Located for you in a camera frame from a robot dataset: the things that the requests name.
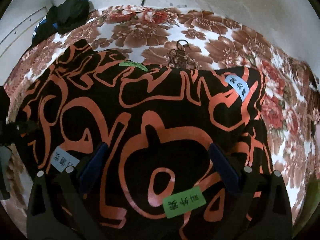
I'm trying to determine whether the black orange patterned garment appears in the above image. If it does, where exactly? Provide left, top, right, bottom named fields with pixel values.
left=16, top=40, right=272, bottom=239

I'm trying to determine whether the dark clothes pile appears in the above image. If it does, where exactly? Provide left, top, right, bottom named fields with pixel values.
left=31, top=0, right=89, bottom=47

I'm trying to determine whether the blue paper label left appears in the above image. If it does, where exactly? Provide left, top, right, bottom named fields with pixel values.
left=50, top=146, right=80, bottom=173

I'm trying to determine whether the blue paper label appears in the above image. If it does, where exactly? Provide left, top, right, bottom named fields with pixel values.
left=50, top=146, right=80, bottom=173
left=225, top=75, right=249, bottom=102

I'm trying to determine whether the green paper label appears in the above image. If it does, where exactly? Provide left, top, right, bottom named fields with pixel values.
left=163, top=186, right=206, bottom=218

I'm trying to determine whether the blue paper label right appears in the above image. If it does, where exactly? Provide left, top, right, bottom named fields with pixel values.
left=225, top=75, right=249, bottom=102

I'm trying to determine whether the green label far edge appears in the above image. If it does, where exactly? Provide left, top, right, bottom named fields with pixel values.
left=119, top=61, right=149, bottom=72

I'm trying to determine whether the floral brown white bedspread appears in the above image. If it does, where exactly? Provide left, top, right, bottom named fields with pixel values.
left=4, top=5, right=319, bottom=234

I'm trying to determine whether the tangled dark cord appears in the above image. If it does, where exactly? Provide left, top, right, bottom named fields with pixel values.
left=166, top=39, right=197, bottom=69

